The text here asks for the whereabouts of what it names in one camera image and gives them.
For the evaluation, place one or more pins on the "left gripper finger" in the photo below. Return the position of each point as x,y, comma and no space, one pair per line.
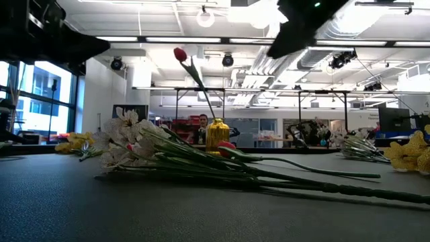
80,39
84,53

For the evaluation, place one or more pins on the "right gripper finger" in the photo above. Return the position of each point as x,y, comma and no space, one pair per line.
299,42
284,35

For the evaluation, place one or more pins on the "white flower bunch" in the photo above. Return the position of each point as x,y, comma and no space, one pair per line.
127,119
356,144

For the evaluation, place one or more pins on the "yellow flower bunch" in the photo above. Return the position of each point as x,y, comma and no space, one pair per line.
408,154
75,138

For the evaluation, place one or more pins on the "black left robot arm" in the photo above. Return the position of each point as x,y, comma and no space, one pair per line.
13,33

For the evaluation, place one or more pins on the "amber glass vase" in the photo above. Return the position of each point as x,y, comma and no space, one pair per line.
216,134

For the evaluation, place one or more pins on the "black round spotlight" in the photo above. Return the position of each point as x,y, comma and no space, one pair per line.
116,64
227,60

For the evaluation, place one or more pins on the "black pole stand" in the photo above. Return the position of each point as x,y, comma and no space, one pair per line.
53,84

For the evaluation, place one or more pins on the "black spotlight cluster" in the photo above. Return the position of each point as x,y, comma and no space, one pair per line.
341,60
373,86

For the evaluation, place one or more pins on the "large window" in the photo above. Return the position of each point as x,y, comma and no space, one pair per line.
43,114

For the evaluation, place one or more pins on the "thin tripod stand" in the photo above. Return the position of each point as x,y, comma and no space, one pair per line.
99,127

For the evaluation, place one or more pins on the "black monitor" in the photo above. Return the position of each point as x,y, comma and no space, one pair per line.
393,119
143,110

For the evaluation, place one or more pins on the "black background robot arms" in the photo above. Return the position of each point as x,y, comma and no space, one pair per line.
304,132

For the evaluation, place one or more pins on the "black rig light bar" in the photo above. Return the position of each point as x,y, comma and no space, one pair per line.
183,39

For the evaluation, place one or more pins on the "person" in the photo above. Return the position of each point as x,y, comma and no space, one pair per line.
203,121

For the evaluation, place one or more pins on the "red storage bins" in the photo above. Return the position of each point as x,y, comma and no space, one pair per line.
183,122

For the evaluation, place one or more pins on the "blue storage bins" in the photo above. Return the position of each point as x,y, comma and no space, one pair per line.
386,134

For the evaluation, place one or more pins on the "black table mat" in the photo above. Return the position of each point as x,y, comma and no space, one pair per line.
67,208

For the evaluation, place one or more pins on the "black metal frame rig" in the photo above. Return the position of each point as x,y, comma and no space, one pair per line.
255,90

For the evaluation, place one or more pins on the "silver ventilation duct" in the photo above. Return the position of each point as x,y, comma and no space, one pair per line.
376,20

